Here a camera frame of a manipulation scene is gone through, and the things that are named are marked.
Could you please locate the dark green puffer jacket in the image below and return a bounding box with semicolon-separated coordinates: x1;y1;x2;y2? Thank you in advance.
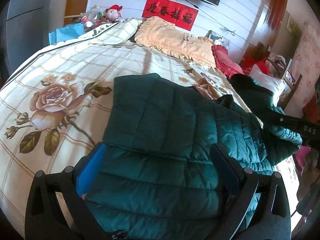
85;74;302;239

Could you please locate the white pillow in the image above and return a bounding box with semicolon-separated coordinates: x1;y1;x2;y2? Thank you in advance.
249;64;285;107

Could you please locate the wooden chair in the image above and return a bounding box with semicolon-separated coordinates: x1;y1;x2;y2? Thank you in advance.
267;59;303;110

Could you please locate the red ruffled pillow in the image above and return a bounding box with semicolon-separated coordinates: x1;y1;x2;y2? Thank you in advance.
212;45;244;78

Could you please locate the floral cream bed quilt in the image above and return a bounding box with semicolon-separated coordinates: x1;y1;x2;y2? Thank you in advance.
0;17;301;238

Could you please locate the red hanging knot decoration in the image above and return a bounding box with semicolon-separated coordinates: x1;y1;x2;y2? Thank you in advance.
264;0;287;30

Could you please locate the peach fringed pillow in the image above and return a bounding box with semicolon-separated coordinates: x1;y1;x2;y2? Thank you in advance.
135;16;216;68

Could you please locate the blue paper bag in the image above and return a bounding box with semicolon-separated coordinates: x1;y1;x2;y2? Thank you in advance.
48;23;84;44

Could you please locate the clear bag of items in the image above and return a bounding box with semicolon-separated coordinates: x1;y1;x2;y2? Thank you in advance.
80;5;105;32

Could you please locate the grey refrigerator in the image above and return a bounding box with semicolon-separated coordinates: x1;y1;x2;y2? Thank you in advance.
0;0;58;75

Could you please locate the pig plush toy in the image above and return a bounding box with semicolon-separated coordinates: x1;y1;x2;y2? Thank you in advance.
105;4;123;22

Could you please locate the framed photo on wall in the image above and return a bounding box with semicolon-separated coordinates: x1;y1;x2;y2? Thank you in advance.
208;30;230;49

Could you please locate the red Chinese wall banner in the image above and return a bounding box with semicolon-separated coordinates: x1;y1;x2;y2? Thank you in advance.
142;0;198;31

